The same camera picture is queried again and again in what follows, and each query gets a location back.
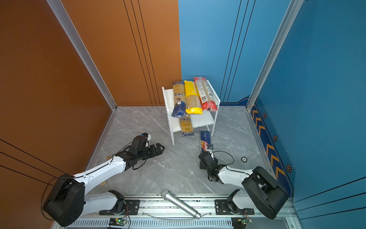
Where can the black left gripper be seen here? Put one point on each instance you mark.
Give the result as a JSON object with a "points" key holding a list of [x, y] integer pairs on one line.
{"points": [[155, 153]]}

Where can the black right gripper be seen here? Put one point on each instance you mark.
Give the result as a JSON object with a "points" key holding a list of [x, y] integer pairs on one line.
{"points": [[201, 165]]}

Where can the dark blue Barilla spaghetti box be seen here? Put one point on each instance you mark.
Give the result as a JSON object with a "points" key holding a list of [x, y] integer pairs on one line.
{"points": [[205, 139]]}

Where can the blue yellow spaghetti bag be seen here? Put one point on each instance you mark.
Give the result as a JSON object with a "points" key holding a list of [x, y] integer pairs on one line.
{"points": [[186, 126]]}

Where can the yellow blue-top spaghetti bag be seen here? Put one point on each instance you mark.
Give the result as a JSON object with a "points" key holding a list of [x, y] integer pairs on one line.
{"points": [[179, 109]]}

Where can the yellow spaghetti package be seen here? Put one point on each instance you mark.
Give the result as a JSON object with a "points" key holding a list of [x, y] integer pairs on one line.
{"points": [[193, 103]]}

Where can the red spaghetti package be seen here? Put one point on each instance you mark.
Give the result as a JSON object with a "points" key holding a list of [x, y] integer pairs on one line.
{"points": [[206, 94]]}

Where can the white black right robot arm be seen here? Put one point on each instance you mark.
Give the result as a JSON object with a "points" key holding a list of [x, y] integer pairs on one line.
{"points": [[266, 193]]}

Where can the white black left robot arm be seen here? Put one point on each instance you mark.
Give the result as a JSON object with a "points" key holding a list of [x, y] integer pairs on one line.
{"points": [[70, 196]]}

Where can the small round floor disc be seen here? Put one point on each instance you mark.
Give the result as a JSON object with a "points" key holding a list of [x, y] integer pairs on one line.
{"points": [[244, 159]]}

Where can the silver microphone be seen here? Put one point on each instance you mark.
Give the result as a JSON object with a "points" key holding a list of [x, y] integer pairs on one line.
{"points": [[168, 196]]}

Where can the white two-tier metal shelf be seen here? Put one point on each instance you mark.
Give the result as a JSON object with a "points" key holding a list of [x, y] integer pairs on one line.
{"points": [[207, 119]]}

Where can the circuit board right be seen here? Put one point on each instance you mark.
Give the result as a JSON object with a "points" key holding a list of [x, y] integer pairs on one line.
{"points": [[240, 223]]}

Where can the green circuit board left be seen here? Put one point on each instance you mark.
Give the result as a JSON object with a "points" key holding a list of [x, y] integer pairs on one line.
{"points": [[117, 222]]}

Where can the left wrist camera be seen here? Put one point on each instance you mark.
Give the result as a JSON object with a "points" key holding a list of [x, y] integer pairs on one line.
{"points": [[146, 135]]}

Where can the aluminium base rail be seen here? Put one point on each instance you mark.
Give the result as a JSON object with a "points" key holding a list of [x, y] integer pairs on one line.
{"points": [[153, 212]]}

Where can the aluminium corner post left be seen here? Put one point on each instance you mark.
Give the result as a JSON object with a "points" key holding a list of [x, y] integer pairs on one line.
{"points": [[65, 21]]}

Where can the aluminium corner post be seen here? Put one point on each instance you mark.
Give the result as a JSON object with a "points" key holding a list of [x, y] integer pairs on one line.
{"points": [[65, 21], [281, 35]]}

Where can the aluminium corner post right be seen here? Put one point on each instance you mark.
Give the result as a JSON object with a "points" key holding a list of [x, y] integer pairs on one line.
{"points": [[281, 35]]}

